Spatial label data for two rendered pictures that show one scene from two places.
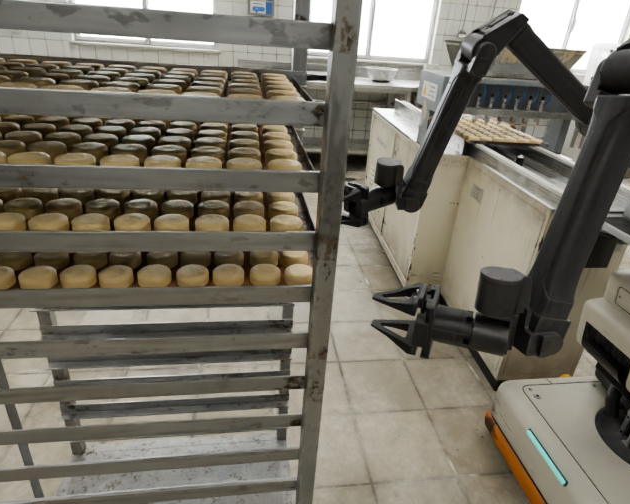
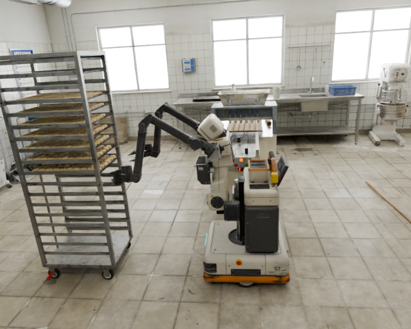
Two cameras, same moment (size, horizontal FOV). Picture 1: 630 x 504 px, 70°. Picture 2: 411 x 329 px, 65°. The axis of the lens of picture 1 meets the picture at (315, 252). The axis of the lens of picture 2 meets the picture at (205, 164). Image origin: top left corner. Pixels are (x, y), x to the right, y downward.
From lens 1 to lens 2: 204 cm
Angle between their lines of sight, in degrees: 17
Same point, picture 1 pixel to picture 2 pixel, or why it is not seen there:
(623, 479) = (223, 243)
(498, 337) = (124, 177)
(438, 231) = not seen: hidden behind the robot
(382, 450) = (170, 246)
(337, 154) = (91, 143)
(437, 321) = (117, 175)
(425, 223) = not seen: hidden behind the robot
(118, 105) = (57, 138)
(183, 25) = (65, 125)
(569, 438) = (216, 234)
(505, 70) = (238, 102)
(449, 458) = (193, 250)
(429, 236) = not seen: hidden behind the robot
